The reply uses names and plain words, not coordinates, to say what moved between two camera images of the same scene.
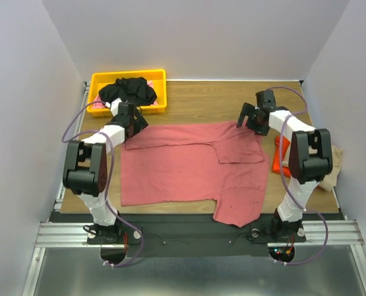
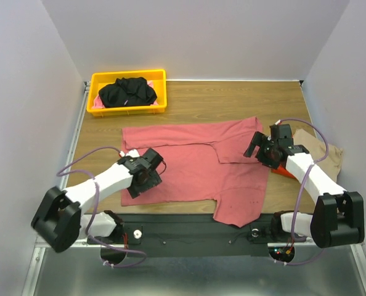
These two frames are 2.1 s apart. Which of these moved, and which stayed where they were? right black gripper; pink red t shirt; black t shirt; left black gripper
Moved: left black gripper; right black gripper
Stayed: black t shirt; pink red t shirt
